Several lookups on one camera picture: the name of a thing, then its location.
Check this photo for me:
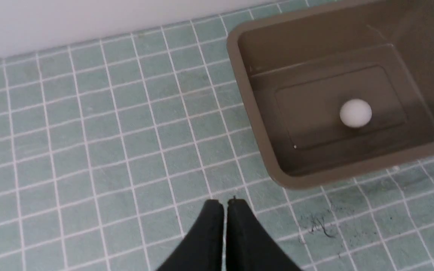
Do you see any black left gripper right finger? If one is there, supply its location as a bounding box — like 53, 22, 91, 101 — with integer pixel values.
226, 198, 301, 271

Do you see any olive-brown plastic bin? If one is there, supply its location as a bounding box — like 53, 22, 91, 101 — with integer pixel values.
227, 0, 434, 189

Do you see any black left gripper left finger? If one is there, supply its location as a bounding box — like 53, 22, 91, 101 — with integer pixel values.
158, 199, 225, 271

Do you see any green checkered tablecloth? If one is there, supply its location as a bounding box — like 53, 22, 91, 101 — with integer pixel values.
0, 0, 434, 271

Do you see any white table-tennis ball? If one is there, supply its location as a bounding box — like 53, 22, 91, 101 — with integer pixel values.
339, 99, 372, 128

